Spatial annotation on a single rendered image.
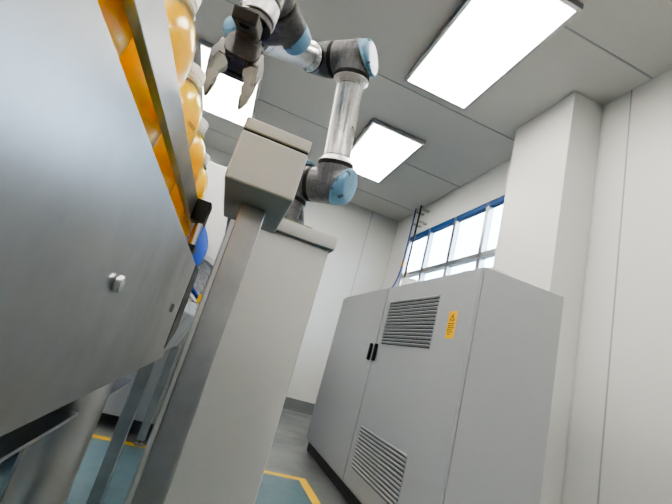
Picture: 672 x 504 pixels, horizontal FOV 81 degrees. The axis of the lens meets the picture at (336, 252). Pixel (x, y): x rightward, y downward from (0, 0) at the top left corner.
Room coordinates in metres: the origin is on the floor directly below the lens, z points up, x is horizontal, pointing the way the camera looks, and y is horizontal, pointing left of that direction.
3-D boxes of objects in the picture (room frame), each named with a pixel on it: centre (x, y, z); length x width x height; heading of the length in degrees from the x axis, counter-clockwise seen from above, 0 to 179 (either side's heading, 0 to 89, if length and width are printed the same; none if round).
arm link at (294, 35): (0.78, 0.27, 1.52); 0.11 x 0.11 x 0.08; 65
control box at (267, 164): (0.61, 0.15, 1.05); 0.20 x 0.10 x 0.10; 13
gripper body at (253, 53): (0.69, 0.30, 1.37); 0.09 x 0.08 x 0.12; 13
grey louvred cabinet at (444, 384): (2.93, -0.70, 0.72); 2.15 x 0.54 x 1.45; 14
